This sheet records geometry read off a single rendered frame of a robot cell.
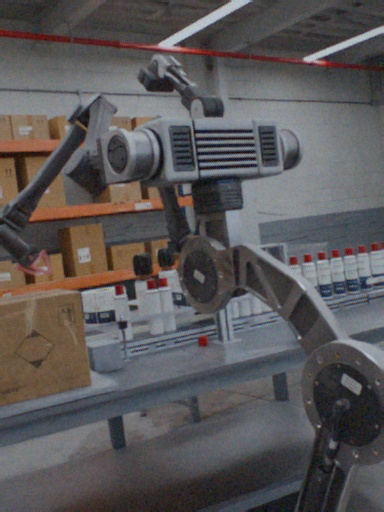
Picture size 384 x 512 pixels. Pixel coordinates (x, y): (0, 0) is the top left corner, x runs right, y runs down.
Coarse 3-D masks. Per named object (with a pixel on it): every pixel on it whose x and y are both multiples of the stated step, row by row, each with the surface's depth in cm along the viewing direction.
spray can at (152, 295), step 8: (152, 280) 222; (152, 288) 222; (152, 296) 221; (152, 304) 221; (160, 304) 223; (152, 312) 221; (160, 312) 223; (152, 320) 222; (160, 320) 222; (152, 328) 222; (160, 328) 222
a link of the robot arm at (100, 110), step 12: (96, 96) 183; (84, 108) 185; (96, 108) 180; (108, 108) 182; (84, 120) 187; (96, 120) 174; (108, 120) 178; (96, 132) 169; (84, 144) 169; (72, 156) 160; (84, 156) 155; (72, 168) 154; (96, 192) 158
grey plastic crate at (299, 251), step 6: (288, 246) 484; (294, 246) 479; (300, 246) 475; (306, 246) 439; (312, 246) 444; (318, 246) 448; (324, 246) 453; (288, 252) 426; (294, 252) 431; (300, 252) 435; (306, 252) 440; (312, 252) 444; (318, 252) 448; (288, 258) 426; (300, 258) 434; (312, 258) 444; (288, 264) 426; (300, 264) 434; (300, 270) 435
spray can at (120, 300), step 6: (114, 288) 217; (120, 288) 216; (120, 294) 216; (114, 300) 217; (120, 300) 216; (126, 300) 217; (114, 306) 217; (120, 306) 216; (126, 306) 217; (120, 312) 216; (126, 312) 217; (126, 318) 216; (120, 330) 217; (126, 330) 216; (120, 336) 217; (126, 336) 216; (132, 336) 218
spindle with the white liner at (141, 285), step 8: (136, 256) 249; (144, 256) 249; (136, 264) 249; (144, 264) 249; (136, 272) 250; (144, 272) 249; (152, 272) 251; (144, 280) 249; (136, 288) 250; (144, 288) 248; (144, 296) 249; (144, 304) 249; (144, 312) 249
